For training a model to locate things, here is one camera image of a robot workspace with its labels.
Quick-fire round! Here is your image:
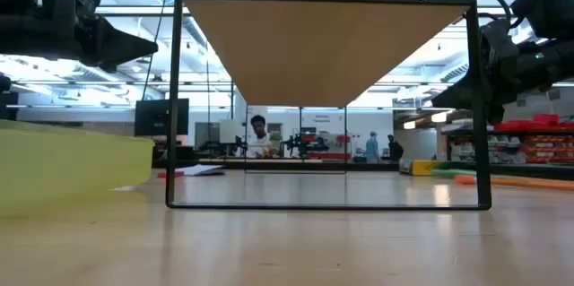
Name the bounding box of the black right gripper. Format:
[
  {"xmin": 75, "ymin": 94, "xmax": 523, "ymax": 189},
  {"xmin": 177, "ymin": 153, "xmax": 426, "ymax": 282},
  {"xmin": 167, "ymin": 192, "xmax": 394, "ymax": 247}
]
[{"xmin": 430, "ymin": 19, "xmax": 521, "ymax": 126}]

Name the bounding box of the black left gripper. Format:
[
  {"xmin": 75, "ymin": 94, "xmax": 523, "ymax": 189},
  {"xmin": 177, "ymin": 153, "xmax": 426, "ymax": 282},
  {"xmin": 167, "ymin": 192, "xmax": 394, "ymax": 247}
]
[{"xmin": 53, "ymin": 0, "xmax": 160, "ymax": 73}]

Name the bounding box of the yellow green crayon box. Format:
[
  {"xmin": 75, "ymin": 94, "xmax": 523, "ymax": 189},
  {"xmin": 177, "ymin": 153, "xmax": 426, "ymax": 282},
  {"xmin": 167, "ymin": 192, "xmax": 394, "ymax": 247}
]
[{"xmin": 398, "ymin": 159, "xmax": 443, "ymax": 177}]

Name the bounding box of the orange pencil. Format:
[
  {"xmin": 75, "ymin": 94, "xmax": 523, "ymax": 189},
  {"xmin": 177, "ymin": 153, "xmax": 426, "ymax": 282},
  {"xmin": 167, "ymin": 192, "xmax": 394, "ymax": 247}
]
[{"xmin": 454, "ymin": 174, "xmax": 574, "ymax": 192}]

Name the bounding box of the yellow-green pencil pouch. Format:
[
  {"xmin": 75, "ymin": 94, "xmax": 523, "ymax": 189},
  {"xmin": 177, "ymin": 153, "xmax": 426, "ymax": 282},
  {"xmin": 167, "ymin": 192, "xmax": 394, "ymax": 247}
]
[{"xmin": 0, "ymin": 119, "xmax": 156, "ymax": 216}]

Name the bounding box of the black monitor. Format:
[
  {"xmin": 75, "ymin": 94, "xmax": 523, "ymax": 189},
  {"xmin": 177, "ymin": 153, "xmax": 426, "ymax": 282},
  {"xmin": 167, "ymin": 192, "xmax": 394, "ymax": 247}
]
[{"xmin": 134, "ymin": 98, "xmax": 190, "ymax": 138}]

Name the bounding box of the green marker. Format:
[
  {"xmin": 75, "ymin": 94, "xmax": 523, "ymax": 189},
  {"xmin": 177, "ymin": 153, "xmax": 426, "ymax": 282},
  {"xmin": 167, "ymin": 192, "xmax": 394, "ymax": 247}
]
[{"xmin": 430, "ymin": 168, "xmax": 477, "ymax": 178}]

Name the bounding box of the person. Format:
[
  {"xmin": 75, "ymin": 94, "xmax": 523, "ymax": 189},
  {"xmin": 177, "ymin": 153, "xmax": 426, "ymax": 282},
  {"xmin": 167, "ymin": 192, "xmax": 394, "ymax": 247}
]
[
  {"xmin": 365, "ymin": 130, "xmax": 381, "ymax": 164},
  {"xmin": 245, "ymin": 114, "xmax": 282, "ymax": 160},
  {"xmin": 387, "ymin": 134, "xmax": 404, "ymax": 163}
]

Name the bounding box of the storage rack with red bins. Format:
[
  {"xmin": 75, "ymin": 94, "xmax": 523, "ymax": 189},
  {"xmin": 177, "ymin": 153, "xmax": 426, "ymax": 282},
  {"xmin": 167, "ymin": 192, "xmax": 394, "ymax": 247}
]
[{"xmin": 441, "ymin": 113, "xmax": 574, "ymax": 166}]

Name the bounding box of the background work table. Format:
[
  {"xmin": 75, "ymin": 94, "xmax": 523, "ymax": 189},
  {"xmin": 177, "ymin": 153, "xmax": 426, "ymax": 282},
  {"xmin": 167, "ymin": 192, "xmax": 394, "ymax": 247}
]
[{"xmin": 178, "ymin": 158, "xmax": 400, "ymax": 172}]

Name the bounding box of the white board panel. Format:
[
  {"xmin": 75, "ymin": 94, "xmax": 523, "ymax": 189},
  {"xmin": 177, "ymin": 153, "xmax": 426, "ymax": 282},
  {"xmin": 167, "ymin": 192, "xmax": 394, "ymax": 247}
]
[{"xmin": 219, "ymin": 118, "xmax": 246, "ymax": 144}]

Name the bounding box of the white notebook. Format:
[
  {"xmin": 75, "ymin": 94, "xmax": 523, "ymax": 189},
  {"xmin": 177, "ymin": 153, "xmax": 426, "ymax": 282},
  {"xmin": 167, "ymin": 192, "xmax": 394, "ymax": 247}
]
[{"xmin": 174, "ymin": 163, "xmax": 225, "ymax": 178}]

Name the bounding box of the hanging thin cable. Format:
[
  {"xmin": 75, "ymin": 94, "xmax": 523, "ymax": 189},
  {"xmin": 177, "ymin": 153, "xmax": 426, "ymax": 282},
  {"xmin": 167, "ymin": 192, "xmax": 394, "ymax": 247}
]
[{"xmin": 141, "ymin": 0, "xmax": 174, "ymax": 101}]

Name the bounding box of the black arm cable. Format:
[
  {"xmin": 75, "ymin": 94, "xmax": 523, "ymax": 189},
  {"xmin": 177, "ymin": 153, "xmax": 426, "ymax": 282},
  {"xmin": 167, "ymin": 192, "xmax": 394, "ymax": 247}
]
[{"xmin": 448, "ymin": 0, "xmax": 515, "ymax": 31}]

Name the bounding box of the wooden shelf riser black frame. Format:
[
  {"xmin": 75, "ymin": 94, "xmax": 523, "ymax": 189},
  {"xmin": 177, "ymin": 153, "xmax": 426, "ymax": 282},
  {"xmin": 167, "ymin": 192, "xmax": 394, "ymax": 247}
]
[{"xmin": 164, "ymin": 0, "xmax": 493, "ymax": 212}]

